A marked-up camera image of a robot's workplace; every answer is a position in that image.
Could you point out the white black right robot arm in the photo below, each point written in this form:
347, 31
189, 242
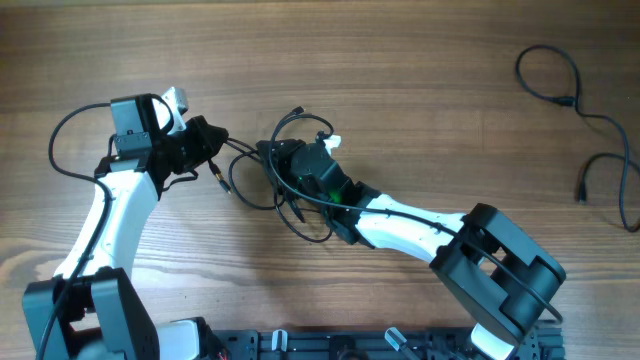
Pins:
498, 273

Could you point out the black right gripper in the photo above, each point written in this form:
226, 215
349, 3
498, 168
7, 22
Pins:
283, 159

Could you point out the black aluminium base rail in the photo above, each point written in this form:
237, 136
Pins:
448, 343

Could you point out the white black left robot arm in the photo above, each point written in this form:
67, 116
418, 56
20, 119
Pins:
89, 309

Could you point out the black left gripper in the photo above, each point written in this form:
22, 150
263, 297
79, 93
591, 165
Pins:
199, 129

